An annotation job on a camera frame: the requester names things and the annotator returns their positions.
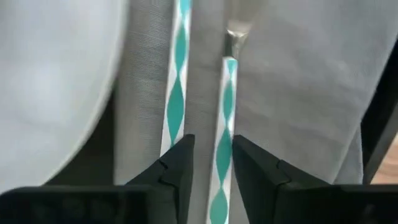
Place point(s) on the black serving tray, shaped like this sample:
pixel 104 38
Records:
pixel 93 161

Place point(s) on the white plate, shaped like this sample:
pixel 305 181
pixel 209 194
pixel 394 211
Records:
pixel 46 77

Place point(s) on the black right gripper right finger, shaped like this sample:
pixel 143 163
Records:
pixel 264 186

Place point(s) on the grey blue cloth napkin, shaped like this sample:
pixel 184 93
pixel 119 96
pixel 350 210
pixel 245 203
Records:
pixel 295 93

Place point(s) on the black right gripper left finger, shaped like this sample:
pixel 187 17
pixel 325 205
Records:
pixel 174 186

